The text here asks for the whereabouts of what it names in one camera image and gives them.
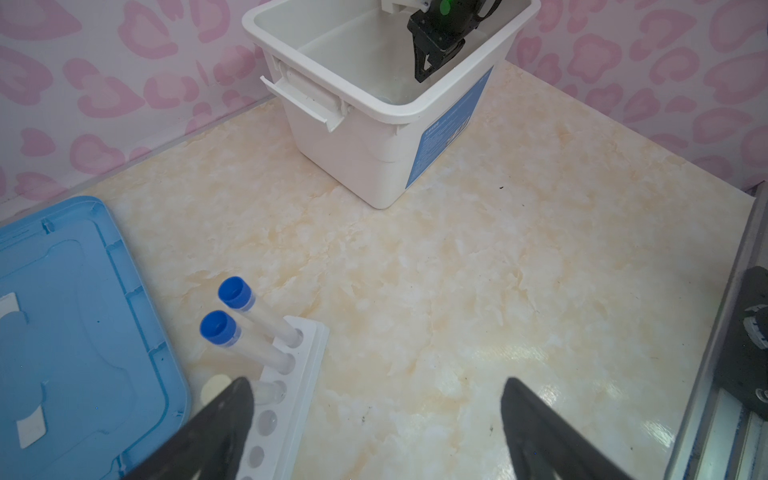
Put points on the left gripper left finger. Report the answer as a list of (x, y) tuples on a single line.
[(209, 446)]

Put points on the blue-capped test tube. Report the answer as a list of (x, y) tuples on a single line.
[(220, 329), (236, 294)]

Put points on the blue plastic bin lid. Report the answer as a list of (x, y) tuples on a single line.
[(90, 385)]

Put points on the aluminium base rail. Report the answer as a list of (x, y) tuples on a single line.
[(723, 434)]

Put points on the white plastic storage bin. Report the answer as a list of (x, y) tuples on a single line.
[(345, 74)]

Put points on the white-capped test tube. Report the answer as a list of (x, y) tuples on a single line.
[(261, 392)]

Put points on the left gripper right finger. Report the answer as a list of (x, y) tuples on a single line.
[(544, 446)]

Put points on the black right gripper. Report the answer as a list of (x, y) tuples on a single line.
[(439, 32)]

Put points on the white test tube rack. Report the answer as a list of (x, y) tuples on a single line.
[(273, 442)]

